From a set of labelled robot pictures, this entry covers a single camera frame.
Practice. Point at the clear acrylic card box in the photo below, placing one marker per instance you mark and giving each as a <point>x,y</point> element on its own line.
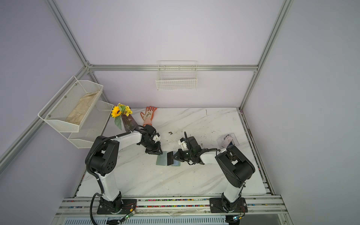
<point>225,141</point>

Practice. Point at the beige cloth glove in basket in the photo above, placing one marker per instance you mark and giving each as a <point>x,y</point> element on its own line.
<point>82,107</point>

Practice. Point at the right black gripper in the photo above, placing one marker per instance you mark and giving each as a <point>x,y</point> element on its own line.
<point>178,155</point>

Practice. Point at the yellow sunflower bouquet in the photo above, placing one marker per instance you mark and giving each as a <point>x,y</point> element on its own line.
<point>117,113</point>

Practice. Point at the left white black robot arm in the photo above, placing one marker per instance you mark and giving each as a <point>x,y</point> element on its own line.
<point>102,159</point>

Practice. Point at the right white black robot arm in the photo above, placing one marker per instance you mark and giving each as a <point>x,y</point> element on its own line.
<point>235,166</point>

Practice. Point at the dark glass vase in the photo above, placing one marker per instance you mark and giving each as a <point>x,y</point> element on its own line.
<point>129,122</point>

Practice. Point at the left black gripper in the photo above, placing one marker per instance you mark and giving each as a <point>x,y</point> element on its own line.
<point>156,151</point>

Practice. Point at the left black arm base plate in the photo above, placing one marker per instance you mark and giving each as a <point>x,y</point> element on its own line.
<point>120,206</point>

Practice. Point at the white wire wall basket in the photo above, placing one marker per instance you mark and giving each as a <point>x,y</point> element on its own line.
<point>176,75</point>

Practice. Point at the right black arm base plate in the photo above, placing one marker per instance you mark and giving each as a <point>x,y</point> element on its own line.
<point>222,205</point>

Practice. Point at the upper white mesh shelf basket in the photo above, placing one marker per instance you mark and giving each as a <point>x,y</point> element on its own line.
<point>57,110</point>

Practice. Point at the lower white mesh shelf basket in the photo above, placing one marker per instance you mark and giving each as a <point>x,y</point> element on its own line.
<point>93,126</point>

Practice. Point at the black credit card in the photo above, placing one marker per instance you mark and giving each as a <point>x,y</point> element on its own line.
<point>169,157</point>

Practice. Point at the orange white work glove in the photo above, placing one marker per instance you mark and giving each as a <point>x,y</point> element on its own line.
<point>148,115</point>

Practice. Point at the white mesh shelf basket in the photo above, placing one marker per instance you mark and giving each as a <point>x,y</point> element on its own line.
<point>93,126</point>
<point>57,110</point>

